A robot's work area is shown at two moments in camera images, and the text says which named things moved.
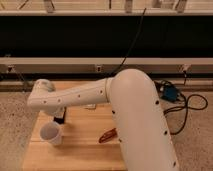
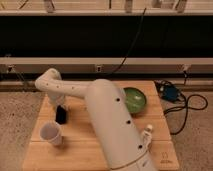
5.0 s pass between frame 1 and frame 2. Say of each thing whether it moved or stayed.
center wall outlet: stayed
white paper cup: stayed
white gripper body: moved
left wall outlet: stayed
